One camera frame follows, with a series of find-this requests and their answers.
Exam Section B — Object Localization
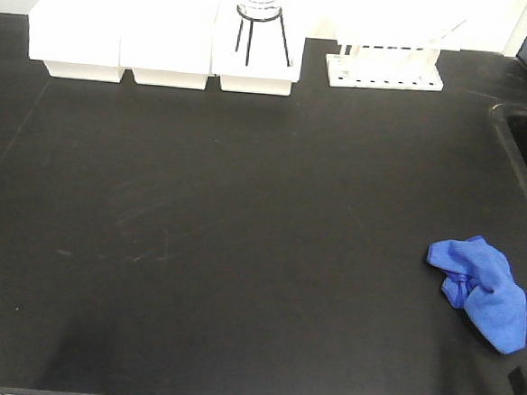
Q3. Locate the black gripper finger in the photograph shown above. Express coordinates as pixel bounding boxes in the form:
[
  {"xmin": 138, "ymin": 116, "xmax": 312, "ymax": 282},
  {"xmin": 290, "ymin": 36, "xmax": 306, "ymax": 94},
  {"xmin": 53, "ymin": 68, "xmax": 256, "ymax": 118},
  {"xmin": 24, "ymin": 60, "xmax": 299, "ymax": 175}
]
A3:
[{"xmin": 505, "ymin": 364, "xmax": 527, "ymax": 395}]

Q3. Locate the blue cloth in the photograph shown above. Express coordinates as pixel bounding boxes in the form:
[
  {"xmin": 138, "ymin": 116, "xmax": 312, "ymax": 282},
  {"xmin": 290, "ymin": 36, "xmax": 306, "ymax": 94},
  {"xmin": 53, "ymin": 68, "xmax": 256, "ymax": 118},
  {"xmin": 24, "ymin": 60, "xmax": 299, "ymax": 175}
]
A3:
[{"xmin": 427, "ymin": 235, "xmax": 527, "ymax": 354}]

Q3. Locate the white test tube rack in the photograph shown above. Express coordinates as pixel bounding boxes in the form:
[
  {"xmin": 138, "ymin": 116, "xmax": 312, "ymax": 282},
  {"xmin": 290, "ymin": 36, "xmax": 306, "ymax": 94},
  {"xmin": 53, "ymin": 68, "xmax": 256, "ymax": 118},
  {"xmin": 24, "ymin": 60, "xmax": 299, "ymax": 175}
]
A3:
[{"xmin": 326, "ymin": 19, "xmax": 466, "ymax": 92}]

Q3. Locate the white bin right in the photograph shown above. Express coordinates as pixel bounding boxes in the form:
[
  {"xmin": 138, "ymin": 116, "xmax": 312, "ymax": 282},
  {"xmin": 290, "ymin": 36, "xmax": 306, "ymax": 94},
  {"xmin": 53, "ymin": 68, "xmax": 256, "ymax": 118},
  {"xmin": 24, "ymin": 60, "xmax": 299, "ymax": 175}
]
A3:
[{"xmin": 211, "ymin": 0, "xmax": 306, "ymax": 96}]

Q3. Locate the white bin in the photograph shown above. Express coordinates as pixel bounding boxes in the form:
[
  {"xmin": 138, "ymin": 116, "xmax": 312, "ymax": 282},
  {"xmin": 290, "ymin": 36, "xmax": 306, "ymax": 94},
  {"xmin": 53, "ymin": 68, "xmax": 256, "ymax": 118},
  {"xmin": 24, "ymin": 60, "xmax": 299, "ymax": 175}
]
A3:
[
  {"xmin": 211, "ymin": 0, "xmax": 306, "ymax": 96},
  {"xmin": 119, "ymin": 0, "xmax": 218, "ymax": 90},
  {"xmin": 28, "ymin": 0, "xmax": 125, "ymax": 83}
]

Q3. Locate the clear glass dish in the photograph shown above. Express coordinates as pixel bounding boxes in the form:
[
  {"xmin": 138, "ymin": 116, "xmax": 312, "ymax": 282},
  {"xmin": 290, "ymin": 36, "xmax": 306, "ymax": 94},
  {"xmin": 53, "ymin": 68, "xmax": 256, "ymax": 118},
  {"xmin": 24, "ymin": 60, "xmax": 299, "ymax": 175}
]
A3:
[{"xmin": 237, "ymin": 0, "xmax": 282, "ymax": 20}]

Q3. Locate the white bin middle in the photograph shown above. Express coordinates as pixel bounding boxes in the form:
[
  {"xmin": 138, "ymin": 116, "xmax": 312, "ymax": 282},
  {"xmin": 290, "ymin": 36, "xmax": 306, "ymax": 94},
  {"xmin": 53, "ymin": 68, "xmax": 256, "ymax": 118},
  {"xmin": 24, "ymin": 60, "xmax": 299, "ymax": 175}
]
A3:
[{"xmin": 119, "ymin": 0, "xmax": 218, "ymax": 90}]

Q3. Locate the white bin left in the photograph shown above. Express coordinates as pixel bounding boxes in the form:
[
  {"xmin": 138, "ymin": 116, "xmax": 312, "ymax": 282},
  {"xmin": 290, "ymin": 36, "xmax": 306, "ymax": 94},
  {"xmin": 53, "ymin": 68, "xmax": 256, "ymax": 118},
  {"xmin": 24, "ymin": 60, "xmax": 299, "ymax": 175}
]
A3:
[{"xmin": 28, "ymin": 0, "xmax": 125, "ymax": 83}]

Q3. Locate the black wire tripod stand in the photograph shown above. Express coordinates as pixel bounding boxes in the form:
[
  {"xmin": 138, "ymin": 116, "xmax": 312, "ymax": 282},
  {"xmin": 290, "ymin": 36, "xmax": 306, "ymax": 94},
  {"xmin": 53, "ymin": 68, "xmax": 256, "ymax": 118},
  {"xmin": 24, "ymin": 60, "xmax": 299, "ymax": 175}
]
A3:
[{"xmin": 235, "ymin": 3, "xmax": 292, "ymax": 68}]

